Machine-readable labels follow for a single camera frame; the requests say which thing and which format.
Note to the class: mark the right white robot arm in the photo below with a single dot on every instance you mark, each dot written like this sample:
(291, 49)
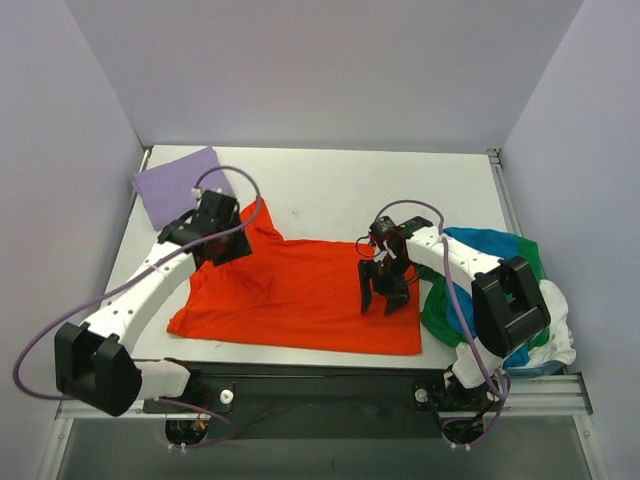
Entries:
(507, 304)

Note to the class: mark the blue t shirt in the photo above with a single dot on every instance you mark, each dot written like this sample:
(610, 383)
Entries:
(496, 243)

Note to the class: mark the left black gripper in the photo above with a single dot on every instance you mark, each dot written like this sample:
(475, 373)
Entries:
(230, 248)

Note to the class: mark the folded purple t shirt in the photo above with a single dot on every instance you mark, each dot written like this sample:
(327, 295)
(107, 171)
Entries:
(166, 190)

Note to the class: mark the blue basket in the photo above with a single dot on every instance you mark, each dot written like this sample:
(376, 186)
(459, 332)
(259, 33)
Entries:
(528, 372)

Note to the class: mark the white t shirt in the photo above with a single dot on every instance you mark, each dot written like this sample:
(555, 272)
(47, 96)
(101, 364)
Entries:
(555, 343)

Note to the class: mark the orange t shirt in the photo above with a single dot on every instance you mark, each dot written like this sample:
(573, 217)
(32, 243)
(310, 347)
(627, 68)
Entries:
(293, 293)

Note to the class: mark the green t shirt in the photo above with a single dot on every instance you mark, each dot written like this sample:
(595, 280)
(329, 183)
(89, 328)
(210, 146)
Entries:
(433, 312)

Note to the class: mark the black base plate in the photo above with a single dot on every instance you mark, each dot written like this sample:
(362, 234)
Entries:
(331, 423)

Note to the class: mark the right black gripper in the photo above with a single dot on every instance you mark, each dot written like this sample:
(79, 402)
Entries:
(385, 275)

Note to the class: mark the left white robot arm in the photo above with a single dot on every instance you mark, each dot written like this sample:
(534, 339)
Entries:
(93, 360)

